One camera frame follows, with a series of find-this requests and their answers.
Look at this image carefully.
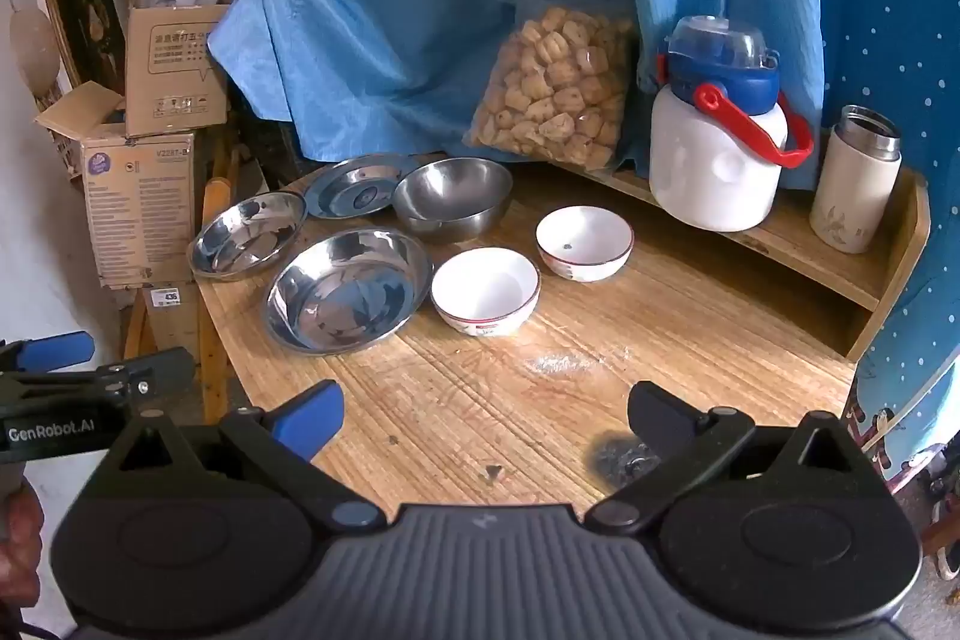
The plain white red-rimmed bowl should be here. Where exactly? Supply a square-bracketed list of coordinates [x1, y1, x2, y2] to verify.
[430, 247, 542, 338]

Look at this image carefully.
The wooden desk shelf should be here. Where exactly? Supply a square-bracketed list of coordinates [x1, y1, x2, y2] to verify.
[525, 145, 931, 362]

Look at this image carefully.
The blue dotted cloth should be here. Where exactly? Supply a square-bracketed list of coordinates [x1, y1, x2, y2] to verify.
[787, 0, 960, 483]

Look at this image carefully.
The large open cardboard box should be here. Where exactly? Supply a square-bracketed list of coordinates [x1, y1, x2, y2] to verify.
[34, 81, 197, 290]

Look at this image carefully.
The white oval lamp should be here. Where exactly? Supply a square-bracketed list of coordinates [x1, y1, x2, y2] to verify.
[9, 0, 61, 101]

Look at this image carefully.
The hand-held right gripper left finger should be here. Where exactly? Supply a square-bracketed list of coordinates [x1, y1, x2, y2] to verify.
[105, 380, 385, 534]

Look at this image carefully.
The large steel plate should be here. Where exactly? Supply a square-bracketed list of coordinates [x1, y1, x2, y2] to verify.
[265, 227, 436, 356]

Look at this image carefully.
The deep steel bowl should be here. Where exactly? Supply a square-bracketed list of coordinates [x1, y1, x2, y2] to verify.
[392, 157, 515, 245]

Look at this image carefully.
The cream thermos flask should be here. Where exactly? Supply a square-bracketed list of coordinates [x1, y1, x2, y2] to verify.
[808, 104, 903, 255]

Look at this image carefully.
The small labelled cardboard box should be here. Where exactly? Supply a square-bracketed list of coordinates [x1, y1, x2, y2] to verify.
[142, 281, 202, 363]

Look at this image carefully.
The steel plate with ring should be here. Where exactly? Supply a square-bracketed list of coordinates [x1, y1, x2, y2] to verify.
[304, 154, 421, 220]

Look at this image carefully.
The small steel plate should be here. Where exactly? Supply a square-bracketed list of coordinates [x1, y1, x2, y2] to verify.
[187, 190, 310, 283]

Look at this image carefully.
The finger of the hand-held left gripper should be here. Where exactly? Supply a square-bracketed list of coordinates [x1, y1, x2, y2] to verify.
[0, 346, 197, 416]
[0, 331, 97, 372]

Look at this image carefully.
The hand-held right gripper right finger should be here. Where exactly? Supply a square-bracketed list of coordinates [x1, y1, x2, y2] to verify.
[583, 380, 871, 534]

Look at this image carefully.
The white bowl with dark mark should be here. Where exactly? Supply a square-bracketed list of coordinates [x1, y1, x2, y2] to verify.
[535, 205, 635, 283]

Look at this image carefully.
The printed cardboard box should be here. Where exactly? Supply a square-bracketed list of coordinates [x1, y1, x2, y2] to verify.
[124, 2, 233, 139]

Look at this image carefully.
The person's left hand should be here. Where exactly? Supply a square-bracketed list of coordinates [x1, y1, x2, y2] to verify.
[0, 482, 46, 611]

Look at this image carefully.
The clear bag of snacks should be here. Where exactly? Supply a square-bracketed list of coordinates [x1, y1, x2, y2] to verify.
[463, 0, 638, 172]

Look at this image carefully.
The plain blue cloth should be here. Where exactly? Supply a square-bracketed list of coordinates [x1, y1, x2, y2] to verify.
[206, 0, 826, 191]

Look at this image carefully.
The white jug with red handle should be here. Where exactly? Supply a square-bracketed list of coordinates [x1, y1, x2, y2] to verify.
[649, 15, 815, 234]

